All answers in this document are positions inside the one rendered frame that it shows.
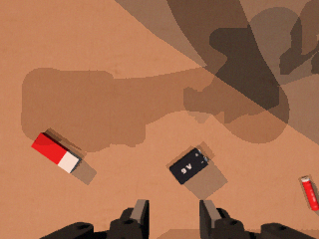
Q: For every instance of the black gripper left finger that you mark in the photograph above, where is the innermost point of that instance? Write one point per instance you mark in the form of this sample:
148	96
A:
134	223

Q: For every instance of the black 9v battery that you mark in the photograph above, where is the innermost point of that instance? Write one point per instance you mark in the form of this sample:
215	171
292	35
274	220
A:
188	166

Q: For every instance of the red battery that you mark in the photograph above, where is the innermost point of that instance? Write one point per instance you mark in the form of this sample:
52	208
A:
310	193

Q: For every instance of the red and white eraser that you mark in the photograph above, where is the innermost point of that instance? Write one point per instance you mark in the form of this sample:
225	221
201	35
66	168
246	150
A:
56	152

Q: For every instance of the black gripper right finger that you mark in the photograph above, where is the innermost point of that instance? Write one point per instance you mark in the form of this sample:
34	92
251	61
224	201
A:
213	220

